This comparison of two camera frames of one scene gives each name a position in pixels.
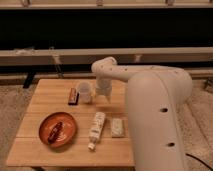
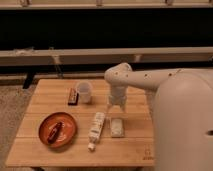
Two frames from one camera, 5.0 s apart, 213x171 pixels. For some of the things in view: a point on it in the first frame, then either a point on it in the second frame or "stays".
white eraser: (117, 128) stays
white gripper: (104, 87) to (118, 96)
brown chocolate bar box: (73, 99) stays
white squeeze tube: (97, 129) stays
